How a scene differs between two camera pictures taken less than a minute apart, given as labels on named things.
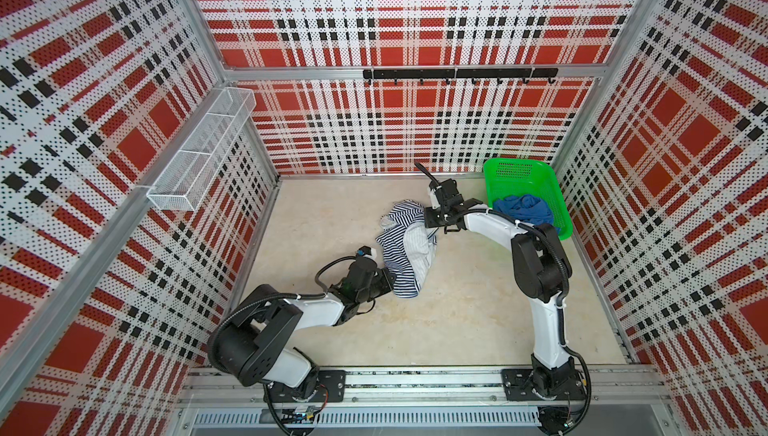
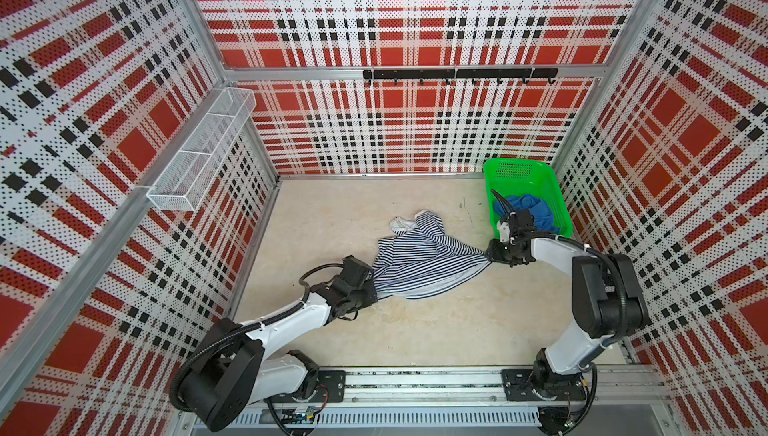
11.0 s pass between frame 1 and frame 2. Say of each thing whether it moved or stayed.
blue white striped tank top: moved
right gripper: moved
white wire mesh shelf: stayed
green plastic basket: stayed
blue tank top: stayed
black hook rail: stayed
